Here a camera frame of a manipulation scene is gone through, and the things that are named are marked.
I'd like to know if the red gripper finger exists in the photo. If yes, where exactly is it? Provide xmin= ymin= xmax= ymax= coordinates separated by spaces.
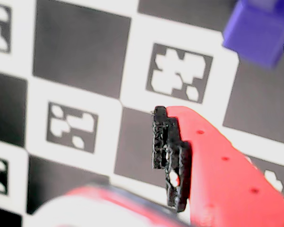
xmin=33 ymin=183 xmax=190 ymax=227
xmin=152 ymin=105 xmax=284 ymax=227

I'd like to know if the blue cube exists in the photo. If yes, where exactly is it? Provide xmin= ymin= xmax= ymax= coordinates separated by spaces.
xmin=222 ymin=0 xmax=284 ymax=69

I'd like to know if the black white marker checkerboard mat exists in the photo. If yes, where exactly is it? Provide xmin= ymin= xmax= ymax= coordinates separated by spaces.
xmin=0 ymin=0 xmax=284 ymax=227

